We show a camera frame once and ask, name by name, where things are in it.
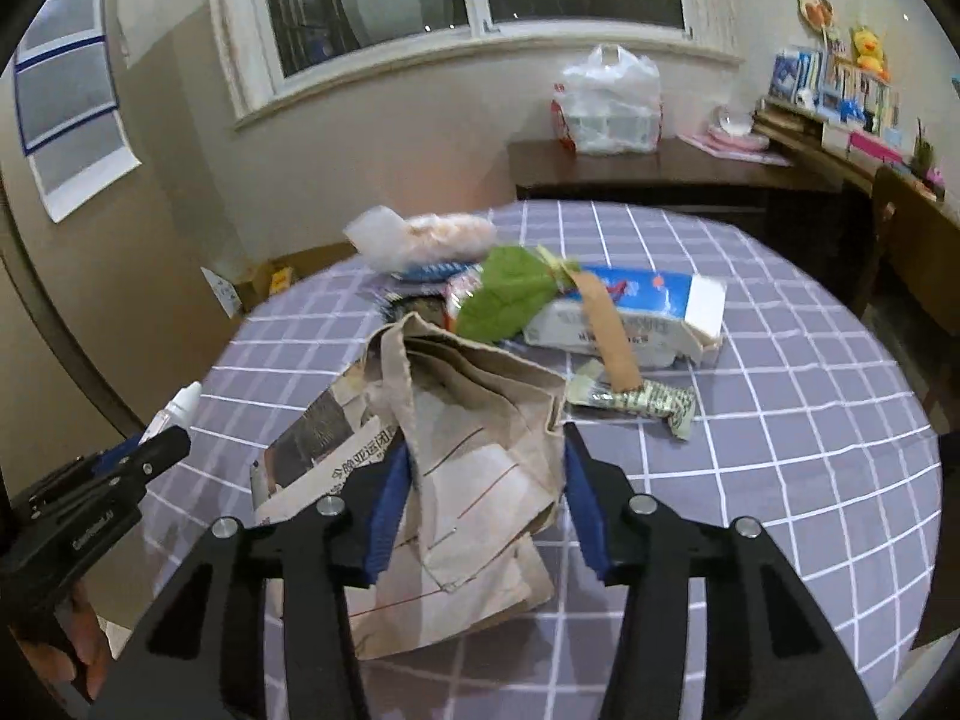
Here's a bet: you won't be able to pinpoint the cardboard box with labels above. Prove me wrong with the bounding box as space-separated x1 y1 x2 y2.
201 240 361 316

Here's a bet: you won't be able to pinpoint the white framed window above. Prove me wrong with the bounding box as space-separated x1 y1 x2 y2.
206 0 743 128

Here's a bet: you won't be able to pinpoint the small potted plant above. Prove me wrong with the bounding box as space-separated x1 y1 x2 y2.
907 118 944 188

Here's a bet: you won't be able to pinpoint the green leaf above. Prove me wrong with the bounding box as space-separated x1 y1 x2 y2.
455 244 578 342

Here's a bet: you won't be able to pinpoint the person's left hand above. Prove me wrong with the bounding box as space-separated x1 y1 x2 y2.
15 589 115 702

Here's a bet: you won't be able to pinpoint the white plastic bottle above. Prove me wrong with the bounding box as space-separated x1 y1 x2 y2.
142 381 203 440

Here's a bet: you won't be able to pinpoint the dark wooden desk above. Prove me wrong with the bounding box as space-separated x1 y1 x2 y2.
508 101 960 361

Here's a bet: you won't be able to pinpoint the blue wrapper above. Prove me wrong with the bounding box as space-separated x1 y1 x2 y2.
390 261 481 286

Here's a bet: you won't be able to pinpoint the green snack wrapper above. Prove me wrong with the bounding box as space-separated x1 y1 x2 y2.
566 360 697 440

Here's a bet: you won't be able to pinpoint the glass bowl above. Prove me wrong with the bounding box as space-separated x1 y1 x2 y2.
709 106 755 137

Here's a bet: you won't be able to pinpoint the purple checked tablecloth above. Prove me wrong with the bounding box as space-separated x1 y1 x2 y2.
142 199 942 720

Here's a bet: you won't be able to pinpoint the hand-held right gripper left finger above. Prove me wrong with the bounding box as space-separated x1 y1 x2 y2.
88 441 413 720

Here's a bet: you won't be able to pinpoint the wooden chair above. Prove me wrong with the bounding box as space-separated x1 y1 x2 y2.
862 165 960 361

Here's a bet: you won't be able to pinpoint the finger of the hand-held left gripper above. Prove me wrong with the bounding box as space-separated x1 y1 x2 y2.
112 426 193 482
94 433 147 477

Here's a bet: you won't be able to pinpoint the pink papers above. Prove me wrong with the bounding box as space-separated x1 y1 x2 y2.
679 131 792 166

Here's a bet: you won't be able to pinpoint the crumpled newspaper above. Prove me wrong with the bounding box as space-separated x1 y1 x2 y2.
250 382 406 530

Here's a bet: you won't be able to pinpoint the plastic bag of orange peel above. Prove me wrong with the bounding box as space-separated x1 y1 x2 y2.
343 204 497 271

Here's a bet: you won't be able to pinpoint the wall calendar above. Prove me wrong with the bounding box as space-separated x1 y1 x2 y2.
13 0 142 224

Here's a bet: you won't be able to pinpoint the wall ornament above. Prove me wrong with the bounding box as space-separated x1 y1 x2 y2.
796 0 837 35

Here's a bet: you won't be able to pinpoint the yellow duck toy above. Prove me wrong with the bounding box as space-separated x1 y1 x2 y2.
850 26 893 83

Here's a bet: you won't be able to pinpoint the brown paper strip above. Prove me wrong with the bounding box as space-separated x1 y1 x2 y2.
568 270 644 393

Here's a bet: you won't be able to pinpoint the white plastic shopping bag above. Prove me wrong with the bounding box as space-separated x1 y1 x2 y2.
553 43 665 157

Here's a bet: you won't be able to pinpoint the white and blue carton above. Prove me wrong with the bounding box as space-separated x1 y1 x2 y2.
523 264 727 370

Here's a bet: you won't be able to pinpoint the brown paper bag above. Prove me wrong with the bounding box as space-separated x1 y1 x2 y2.
341 313 571 665

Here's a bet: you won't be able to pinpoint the pink flat box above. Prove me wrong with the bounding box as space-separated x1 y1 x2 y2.
847 131 905 166

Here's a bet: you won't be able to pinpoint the row of books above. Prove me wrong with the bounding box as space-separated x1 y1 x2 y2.
771 49 901 140

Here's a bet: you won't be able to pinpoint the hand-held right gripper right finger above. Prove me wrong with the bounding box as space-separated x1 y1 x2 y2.
562 422 880 720

